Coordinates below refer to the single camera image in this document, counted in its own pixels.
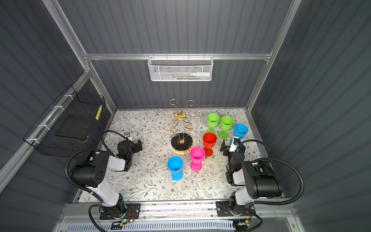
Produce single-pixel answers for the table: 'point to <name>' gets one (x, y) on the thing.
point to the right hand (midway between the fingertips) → (234, 141)
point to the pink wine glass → (197, 154)
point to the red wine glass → (209, 139)
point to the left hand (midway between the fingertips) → (133, 141)
